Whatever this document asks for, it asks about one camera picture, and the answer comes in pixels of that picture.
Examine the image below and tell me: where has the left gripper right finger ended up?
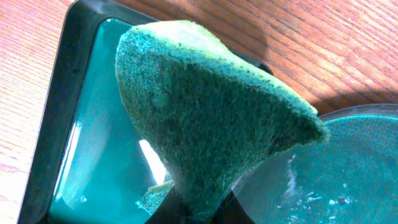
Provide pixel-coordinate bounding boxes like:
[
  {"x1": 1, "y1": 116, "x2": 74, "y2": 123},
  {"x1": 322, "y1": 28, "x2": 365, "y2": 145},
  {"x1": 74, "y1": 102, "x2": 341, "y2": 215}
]
[{"x1": 214, "y1": 191, "x2": 254, "y2": 224}]

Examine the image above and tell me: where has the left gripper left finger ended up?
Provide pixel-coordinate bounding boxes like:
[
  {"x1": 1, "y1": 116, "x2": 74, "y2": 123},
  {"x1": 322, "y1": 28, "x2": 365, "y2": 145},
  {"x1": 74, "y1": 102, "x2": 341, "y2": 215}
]
[{"x1": 145, "y1": 187, "x2": 188, "y2": 224}]

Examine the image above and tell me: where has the green scouring sponge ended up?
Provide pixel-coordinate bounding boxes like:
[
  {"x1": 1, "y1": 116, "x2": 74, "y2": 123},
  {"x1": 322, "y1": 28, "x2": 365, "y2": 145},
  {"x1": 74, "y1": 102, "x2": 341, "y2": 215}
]
[{"x1": 115, "y1": 20, "x2": 329, "y2": 221}]

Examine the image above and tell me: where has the rectangular black tray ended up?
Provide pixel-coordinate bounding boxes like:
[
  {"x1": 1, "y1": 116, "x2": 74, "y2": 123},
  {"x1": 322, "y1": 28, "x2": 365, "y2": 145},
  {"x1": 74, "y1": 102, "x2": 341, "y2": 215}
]
[{"x1": 17, "y1": 0, "x2": 274, "y2": 224}]

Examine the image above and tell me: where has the round black tray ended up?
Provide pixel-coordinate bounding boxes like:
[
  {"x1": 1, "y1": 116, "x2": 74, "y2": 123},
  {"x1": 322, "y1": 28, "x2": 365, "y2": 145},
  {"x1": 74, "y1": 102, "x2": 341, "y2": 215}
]
[{"x1": 237, "y1": 104, "x2": 397, "y2": 224}]

